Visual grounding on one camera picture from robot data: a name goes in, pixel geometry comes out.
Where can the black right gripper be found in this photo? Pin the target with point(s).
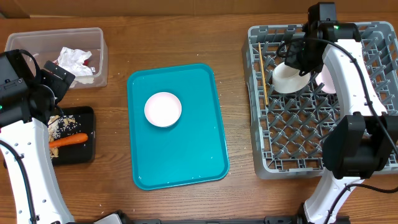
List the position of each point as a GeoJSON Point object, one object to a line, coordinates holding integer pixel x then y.
{"type": "Point", "coordinates": [293, 61]}

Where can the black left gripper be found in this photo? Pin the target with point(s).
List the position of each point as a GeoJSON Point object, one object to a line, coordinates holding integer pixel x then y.
{"type": "Point", "coordinates": [60, 86]}

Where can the white napkin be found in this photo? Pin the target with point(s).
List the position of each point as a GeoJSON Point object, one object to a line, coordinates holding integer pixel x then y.
{"type": "Point", "coordinates": [73, 61]}

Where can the large pink plate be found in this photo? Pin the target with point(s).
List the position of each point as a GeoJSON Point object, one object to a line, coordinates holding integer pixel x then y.
{"type": "Point", "coordinates": [325, 78]}

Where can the pale green bowl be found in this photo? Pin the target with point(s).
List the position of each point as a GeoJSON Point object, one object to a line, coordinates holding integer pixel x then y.
{"type": "Point", "coordinates": [288, 80]}

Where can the red snack wrapper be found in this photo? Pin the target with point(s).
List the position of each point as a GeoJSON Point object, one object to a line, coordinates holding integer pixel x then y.
{"type": "Point", "coordinates": [86, 63]}

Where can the rice and peanut scraps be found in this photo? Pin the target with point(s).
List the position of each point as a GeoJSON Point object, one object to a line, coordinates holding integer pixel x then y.
{"type": "Point", "coordinates": [57, 125]}

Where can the wooden chopstick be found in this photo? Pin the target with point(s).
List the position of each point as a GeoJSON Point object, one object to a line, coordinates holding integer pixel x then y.
{"type": "Point", "coordinates": [263, 75]}

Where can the orange carrot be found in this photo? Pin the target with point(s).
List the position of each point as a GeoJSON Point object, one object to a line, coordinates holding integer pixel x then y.
{"type": "Point", "coordinates": [69, 140]}

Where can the pink bowl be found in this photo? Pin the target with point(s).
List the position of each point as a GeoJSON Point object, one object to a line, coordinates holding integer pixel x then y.
{"type": "Point", "coordinates": [163, 109]}

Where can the teal serving tray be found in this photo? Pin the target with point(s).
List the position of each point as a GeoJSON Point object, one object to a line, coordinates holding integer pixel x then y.
{"type": "Point", "coordinates": [191, 151]}

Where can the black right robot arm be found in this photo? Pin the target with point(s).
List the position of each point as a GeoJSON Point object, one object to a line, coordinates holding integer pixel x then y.
{"type": "Point", "coordinates": [366, 135]}

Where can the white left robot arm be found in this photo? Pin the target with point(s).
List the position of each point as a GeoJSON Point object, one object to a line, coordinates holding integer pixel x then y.
{"type": "Point", "coordinates": [28, 100]}

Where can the grey dishwasher rack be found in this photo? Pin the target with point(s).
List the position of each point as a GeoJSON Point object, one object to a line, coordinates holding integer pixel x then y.
{"type": "Point", "coordinates": [287, 135]}

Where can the black waste tray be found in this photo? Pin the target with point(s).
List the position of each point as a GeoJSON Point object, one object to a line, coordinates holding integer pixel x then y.
{"type": "Point", "coordinates": [82, 152]}

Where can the clear plastic bin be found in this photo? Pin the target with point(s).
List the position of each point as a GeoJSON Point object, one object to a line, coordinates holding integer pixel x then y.
{"type": "Point", "coordinates": [46, 45]}

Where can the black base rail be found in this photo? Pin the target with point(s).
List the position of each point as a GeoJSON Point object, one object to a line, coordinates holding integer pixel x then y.
{"type": "Point", "coordinates": [120, 217]}

